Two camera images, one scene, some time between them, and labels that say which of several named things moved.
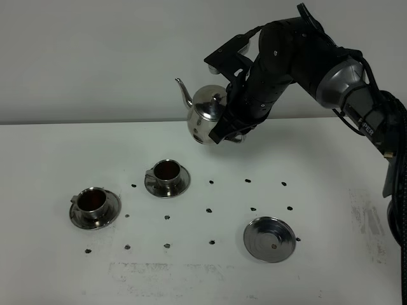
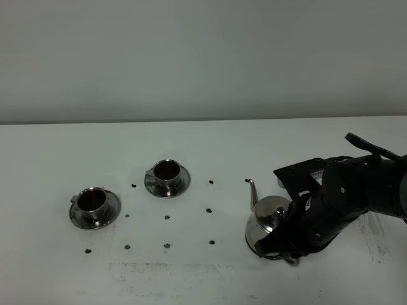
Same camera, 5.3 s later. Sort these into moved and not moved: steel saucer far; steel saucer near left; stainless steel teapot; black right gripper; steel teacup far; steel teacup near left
Moved: stainless steel teapot; black right gripper
Not moved: steel saucer far; steel teacup far; steel saucer near left; steel teacup near left
